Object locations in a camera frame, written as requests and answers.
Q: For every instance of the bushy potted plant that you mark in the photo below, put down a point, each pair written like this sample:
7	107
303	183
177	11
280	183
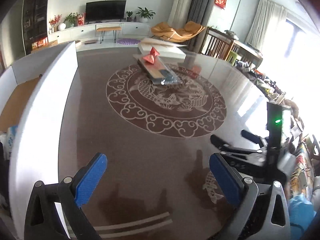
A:
71	18

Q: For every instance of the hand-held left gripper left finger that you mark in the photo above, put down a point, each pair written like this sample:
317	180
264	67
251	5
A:
91	177

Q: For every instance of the white television cabinet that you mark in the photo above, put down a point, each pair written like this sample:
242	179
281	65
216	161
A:
137	28

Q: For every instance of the dark display cabinet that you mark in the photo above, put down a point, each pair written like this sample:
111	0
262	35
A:
35	15

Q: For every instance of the orange lounge chair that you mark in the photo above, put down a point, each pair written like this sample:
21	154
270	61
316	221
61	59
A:
175	33

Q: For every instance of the white cardboard box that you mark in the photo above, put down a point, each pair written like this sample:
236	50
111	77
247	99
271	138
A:
45	100

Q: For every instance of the wooden bench with metal legs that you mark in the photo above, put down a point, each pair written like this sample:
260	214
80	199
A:
108	28

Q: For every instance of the wooden chair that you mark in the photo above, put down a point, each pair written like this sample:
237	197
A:
217	45

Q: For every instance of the green plastic stool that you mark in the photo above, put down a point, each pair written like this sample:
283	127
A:
234	57

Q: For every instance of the clear bag with grey disc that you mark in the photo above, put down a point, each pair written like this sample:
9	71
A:
162	73

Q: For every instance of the patterned blue yellow cloth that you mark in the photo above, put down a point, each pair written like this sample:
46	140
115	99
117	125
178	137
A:
303	170

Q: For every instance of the purple round mat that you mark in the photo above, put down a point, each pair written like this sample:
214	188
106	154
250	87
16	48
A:
127	41

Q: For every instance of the blue and white cream box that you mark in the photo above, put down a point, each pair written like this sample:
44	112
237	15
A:
11	140

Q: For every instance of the grey curtain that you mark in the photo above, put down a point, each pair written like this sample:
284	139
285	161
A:
200	2

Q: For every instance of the pile of household clutter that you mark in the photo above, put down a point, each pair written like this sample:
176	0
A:
265	82

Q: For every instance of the large potted plant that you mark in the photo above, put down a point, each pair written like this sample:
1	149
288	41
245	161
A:
145	13

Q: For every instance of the red pouch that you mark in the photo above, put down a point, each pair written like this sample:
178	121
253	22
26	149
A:
151	56

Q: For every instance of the brown cardboard box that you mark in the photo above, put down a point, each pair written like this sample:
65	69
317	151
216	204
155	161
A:
41	43

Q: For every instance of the wooden desk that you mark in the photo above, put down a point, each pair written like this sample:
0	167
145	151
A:
247	48

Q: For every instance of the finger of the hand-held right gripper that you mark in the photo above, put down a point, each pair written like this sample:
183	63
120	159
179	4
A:
222	143
252	136

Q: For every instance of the black television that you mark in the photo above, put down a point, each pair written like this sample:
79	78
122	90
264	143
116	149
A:
105	11

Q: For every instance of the red gift bag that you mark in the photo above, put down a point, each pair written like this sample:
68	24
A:
80	20

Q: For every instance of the white vase with red flowers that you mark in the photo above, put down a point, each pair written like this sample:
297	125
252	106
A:
61	26

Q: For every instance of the white flat carton stack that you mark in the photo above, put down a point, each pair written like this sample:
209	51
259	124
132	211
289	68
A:
170	51

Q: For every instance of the white window curtain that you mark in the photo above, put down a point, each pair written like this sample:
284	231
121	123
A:
267	22

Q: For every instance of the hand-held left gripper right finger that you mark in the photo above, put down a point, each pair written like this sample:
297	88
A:
225	178

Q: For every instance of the small potted plant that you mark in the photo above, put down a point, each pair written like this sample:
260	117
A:
129	16

